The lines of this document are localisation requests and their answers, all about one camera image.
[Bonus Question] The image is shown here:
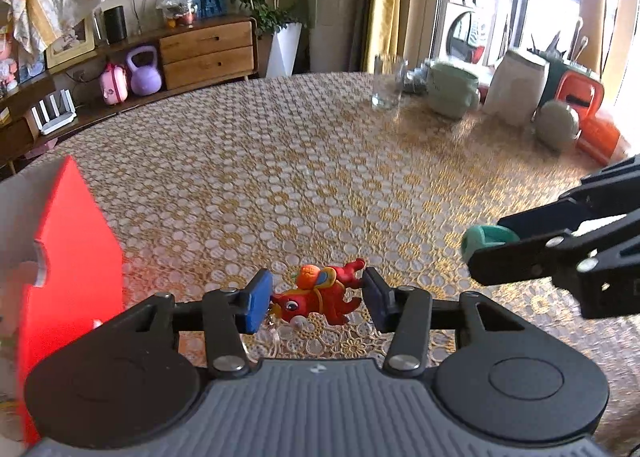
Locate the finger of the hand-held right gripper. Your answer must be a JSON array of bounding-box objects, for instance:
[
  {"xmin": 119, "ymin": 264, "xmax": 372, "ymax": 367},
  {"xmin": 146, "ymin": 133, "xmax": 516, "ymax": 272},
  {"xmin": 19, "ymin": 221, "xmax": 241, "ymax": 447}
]
[
  {"xmin": 467, "ymin": 214, "xmax": 640, "ymax": 320},
  {"xmin": 497, "ymin": 154, "xmax": 640, "ymax": 240}
]

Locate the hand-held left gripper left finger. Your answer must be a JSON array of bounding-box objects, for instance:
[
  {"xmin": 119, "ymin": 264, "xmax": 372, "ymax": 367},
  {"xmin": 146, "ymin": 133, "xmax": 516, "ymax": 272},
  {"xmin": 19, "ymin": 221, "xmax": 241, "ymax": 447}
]
[{"xmin": 100, "ymin": 269, "xmax": 274, "ymax": 378}]

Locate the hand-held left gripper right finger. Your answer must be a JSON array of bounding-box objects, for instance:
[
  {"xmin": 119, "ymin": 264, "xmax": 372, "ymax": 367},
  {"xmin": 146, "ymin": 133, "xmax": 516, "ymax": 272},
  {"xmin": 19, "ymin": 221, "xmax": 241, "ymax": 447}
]
[{"xmin": 361, "ymin": 267, "xmax": 526, "ymax": 378}]

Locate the teal plastic ring holder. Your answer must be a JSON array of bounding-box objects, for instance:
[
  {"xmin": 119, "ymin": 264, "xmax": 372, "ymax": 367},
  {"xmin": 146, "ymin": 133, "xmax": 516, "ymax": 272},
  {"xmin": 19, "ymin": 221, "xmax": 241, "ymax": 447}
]
[{"xmin": 462, "ymin": 226, "xmax": 521, "ymax": 263}]

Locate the red dragon toy keychain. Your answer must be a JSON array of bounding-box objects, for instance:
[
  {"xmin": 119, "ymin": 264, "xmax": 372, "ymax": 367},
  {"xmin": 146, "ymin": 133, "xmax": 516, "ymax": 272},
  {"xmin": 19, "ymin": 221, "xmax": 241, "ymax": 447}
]
[{"xmin": 270, "ymin": 258, "xmax": 368, "ymax": 327}]

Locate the red cardboard box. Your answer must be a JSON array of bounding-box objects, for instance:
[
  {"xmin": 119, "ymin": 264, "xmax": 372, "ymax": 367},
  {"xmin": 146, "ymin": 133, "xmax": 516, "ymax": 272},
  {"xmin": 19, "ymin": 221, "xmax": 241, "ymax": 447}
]
[{"xmin": 0, "ymin": 155, "xmax": 125, "ymax": 445}]

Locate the orange lidded box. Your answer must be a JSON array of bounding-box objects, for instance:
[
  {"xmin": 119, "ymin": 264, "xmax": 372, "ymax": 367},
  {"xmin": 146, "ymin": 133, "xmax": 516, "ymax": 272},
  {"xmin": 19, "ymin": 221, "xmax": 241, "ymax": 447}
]
[{"xmin": 575, "ymin": 114, "xmax": 628, "ymax": 162}]

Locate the white lidded jar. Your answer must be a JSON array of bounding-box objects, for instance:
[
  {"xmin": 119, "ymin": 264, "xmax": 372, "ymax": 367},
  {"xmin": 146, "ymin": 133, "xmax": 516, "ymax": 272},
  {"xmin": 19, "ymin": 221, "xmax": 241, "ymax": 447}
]
[{"xmin": 482, "ymin": 49, "xmax": 548, "ymax": 126}]

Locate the green utensil holder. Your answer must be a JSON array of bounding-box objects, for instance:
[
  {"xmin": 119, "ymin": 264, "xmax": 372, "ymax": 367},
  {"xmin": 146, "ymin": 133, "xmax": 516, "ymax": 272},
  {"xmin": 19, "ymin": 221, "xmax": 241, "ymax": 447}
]
[{"xmin": 540, "ymin": 32, "xmax": 601, "ymax": 108}]

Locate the pale green mug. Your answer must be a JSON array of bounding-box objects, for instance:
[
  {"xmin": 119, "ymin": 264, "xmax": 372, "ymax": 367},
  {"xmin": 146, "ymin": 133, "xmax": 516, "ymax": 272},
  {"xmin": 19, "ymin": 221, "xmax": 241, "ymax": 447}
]
[{"xmin": 427, "ymin": 62, "xmax": 481, "ymax": 120}]

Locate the clear drinking glass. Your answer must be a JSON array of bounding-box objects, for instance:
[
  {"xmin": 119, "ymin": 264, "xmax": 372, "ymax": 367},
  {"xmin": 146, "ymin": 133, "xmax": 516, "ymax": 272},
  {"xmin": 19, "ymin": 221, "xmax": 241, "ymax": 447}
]
[{"xmin": 371, "ymin": 54, "xmax": 407, "ymax": 110}]

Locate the white washing machine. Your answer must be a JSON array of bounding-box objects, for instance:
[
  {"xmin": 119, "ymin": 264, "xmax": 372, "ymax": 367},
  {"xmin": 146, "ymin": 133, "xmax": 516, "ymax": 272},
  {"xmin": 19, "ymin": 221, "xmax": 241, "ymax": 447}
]
[{"xmin": 440, "ymin": 0, "xmax": 493, "ymax": 65}]

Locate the purple kettlebell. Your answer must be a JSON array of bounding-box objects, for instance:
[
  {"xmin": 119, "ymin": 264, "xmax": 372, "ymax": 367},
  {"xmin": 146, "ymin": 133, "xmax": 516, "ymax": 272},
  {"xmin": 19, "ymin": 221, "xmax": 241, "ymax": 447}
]
[{"xmin": 125, "ymin": 46, "xmax": 163, "ymax": 96}]

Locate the wooden tv cabinet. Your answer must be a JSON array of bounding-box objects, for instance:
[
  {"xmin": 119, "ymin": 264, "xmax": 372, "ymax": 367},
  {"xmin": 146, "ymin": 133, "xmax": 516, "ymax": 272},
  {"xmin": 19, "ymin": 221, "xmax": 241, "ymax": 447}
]
[{"xmin": 0, "ymin": 14, "xmax": 258, "ymax": 172}]

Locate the pink toy suitcase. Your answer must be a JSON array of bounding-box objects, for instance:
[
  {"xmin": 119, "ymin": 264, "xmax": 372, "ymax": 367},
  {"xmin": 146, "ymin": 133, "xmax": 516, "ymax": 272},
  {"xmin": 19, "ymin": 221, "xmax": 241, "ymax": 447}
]
[{"xmin": 99, "ymin": 63, "xmax": 130, "ymax": 105}]

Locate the white wifi router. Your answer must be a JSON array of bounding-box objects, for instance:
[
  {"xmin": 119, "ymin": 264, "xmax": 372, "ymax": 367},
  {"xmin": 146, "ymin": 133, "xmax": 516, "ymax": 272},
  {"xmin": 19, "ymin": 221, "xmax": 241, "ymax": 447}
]
[{"xmin": 30, "ymin": 91, "xmax": 77, "ymax": 136}]

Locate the beige standing air conditioner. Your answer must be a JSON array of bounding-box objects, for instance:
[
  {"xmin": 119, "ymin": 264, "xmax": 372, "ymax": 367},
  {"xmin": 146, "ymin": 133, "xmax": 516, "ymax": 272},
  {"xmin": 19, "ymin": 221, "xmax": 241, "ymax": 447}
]
[{"xmin": 307, "ymin": 0, "xmax": 381, "ymax": 74}]

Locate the clear plastic bag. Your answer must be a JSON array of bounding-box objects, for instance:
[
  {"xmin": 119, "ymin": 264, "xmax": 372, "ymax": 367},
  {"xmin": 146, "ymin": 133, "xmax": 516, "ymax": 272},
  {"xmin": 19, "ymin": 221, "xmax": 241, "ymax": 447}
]
[{"xmin": 157, "ymin": 0, "xmax": 198, "ymax": 28}]

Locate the black cylinder speaker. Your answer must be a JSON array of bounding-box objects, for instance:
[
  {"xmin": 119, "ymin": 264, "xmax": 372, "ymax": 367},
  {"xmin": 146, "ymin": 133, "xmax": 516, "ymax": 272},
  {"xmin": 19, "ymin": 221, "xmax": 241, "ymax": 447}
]
[{"xmin": 102, "ymin": 6, "xmax": 127, "ymax": 45}]

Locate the cream picture frame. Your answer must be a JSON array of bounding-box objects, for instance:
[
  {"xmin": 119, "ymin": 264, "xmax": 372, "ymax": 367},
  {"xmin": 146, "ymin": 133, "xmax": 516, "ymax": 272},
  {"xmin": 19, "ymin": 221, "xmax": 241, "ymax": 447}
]
[{"xmin": 45, "ymin": 19, "xmax": 96, "ymax": 68}]

